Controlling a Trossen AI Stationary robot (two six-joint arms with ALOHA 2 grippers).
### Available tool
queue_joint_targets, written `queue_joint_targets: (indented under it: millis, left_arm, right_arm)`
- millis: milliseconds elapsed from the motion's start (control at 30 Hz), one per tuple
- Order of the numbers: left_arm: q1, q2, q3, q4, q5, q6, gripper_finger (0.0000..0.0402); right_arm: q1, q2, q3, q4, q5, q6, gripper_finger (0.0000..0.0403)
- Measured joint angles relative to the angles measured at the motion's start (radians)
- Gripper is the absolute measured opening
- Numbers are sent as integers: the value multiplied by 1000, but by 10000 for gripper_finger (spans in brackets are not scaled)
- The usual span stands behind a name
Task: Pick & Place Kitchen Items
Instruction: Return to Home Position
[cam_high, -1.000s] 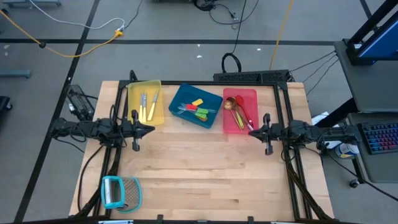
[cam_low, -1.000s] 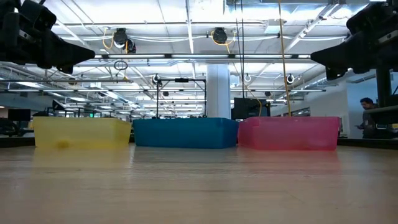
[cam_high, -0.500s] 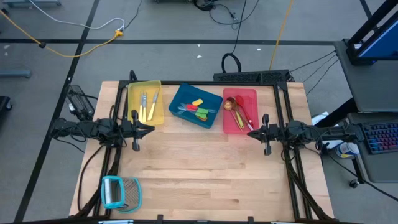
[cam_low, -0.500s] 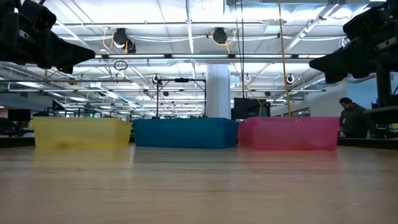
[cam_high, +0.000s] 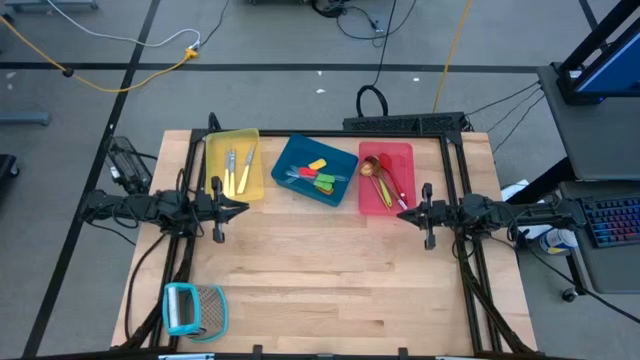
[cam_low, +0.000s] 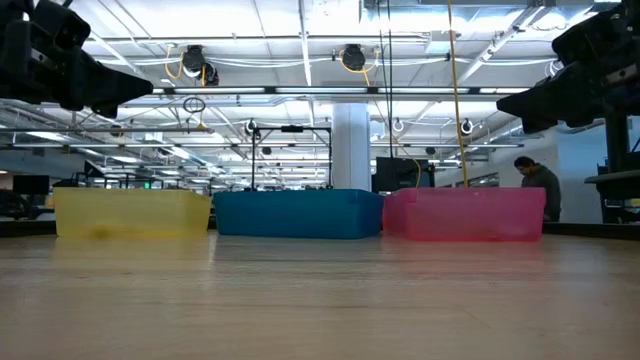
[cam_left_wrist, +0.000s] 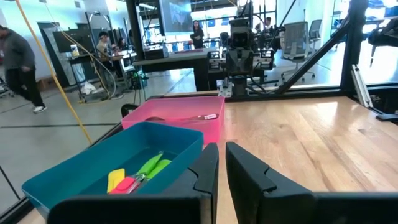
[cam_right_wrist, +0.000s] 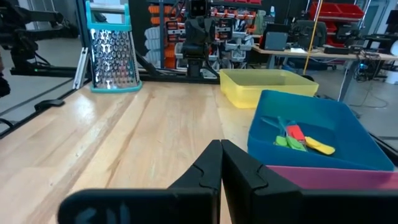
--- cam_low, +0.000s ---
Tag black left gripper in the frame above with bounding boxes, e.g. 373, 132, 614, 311
19, 0, 155, 120

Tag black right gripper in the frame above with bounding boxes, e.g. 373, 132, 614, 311
495, 2, 624, 135

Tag yellow plastic bin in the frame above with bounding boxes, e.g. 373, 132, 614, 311
52, 187, 213, 240

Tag pink plastic bin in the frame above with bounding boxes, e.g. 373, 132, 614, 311
382, 187, 547, 243

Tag blue plastic bin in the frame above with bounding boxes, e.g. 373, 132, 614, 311
213, 188, 385, 240

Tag person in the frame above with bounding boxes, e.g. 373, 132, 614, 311
513, 155, 562, 223

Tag grey side desk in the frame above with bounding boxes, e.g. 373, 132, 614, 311
583, 169, 640, 201

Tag black background monitor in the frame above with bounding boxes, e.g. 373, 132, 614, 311
372, 157, 435, 194

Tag white pillar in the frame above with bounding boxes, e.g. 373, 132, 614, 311
332, 102, 372, 191

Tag black monitor stand post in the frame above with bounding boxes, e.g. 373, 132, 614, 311
604, 112, 630, 174

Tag yellow hanging cable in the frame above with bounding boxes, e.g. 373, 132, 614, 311
446, 0, 469, 189

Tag black ceiling cord reel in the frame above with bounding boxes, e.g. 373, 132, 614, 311
341, 43, 369, 72
180, 44, 220, 87

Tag black aluminium table frame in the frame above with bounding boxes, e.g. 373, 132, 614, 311
0, 219, 640, 239

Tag black background station frame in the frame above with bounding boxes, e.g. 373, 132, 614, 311
251, 125, 334, 191

